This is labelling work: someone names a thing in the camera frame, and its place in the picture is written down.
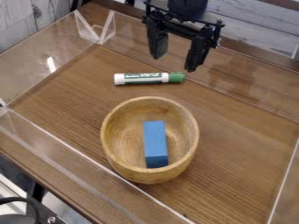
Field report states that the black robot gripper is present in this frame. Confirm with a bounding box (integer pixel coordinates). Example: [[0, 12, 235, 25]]
[[144, 0, 225, 73]]

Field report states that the green and white marker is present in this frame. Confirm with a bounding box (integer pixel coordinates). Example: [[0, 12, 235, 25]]
[[113, 72, 185, 85]]

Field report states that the brown wooden bowl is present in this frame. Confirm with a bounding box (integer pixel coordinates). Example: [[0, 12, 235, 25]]
[[100, 96, 200, 185]]

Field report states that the blue rectangular block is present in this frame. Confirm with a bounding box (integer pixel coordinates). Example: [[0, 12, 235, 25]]
[[144, 121, 168, 168]]

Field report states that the clear acrylic tray wall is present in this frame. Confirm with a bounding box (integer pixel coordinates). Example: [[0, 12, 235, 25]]
[[0, 5, 299, 224]]

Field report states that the black cable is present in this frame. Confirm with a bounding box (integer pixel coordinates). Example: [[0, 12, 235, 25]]
[[0, 196, 41, 224]]

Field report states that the black metal table frame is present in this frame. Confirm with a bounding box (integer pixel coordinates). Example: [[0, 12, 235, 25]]
[[25, 182, 66, 224]]

